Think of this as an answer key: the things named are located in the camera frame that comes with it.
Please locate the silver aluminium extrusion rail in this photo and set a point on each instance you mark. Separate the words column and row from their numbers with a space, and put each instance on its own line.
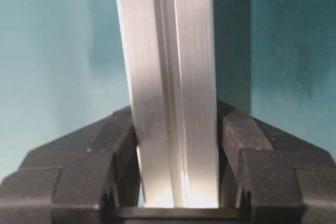
column 169, row 53

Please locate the teal table cloth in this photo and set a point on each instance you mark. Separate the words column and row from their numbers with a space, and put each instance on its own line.
column 62, row 67

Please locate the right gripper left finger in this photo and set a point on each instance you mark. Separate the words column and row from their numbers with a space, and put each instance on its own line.
column 77, row 178

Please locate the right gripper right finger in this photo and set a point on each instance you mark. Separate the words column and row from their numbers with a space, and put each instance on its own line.
column 272, row 175

